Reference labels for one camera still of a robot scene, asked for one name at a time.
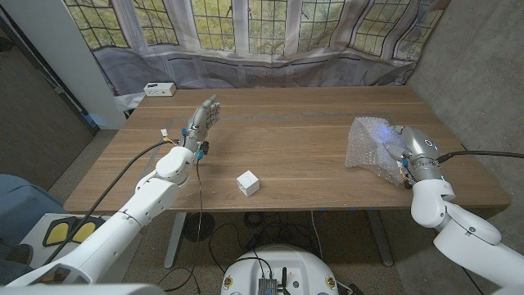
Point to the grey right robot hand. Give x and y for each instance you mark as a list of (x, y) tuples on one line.
[(419, 151)]

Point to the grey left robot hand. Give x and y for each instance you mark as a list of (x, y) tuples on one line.
[(201, 121)]

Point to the clear bubble wrap sheet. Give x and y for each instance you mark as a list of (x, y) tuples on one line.
[(366, 147)]

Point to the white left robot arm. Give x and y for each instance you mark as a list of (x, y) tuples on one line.
[(135, 209)]

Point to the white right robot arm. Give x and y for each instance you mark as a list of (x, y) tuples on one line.
[(466, 241)]

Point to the white power outlet box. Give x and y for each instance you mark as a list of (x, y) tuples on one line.
[(159, 89)]

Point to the small white box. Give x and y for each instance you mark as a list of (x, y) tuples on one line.
[(247, 183)]

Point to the white table leg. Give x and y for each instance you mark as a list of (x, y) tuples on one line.
[(175, 241), (378, 237)]

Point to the printed window backdrop cloth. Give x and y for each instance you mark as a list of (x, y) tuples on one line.
[(254, 41)]

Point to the round black floor object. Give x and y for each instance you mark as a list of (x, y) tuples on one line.
[(204, 227)]

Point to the yellow foot pedal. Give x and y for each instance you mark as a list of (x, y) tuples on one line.
[(84, 230), (55, 232)]

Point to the white robot torso base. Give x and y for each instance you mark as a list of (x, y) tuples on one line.
[(282, 262)]

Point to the grey electronics module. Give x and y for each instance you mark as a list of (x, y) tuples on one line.
[(267, 287)]

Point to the person leg in blue jeans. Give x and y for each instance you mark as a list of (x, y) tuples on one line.
[(24, 205)]

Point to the white pedal platform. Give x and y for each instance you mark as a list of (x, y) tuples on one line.
[(30, 229)]

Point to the dark shoe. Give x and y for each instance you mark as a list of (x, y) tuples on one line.
[(18, 254)]

